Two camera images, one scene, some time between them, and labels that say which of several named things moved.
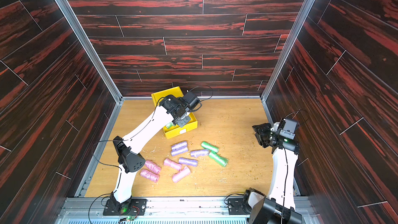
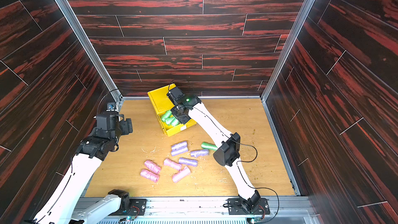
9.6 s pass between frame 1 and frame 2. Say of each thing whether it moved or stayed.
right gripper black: moved
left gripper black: moved
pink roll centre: stayed
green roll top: stayed
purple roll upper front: stayed
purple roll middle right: stayed
